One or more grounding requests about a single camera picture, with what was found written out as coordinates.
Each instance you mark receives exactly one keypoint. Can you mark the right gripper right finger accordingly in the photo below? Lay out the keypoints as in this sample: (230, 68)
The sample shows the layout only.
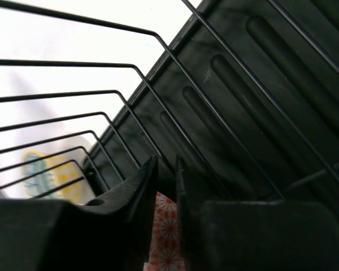
(191, 192)

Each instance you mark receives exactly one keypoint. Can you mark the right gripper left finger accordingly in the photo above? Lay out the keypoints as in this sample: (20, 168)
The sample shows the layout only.
(118, 224)

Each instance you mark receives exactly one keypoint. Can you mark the yellow blue sun bowl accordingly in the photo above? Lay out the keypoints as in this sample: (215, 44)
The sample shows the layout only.
(43, 174)

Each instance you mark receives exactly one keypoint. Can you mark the black wire dish rack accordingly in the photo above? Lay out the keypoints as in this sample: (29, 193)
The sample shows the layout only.
(247, 92)

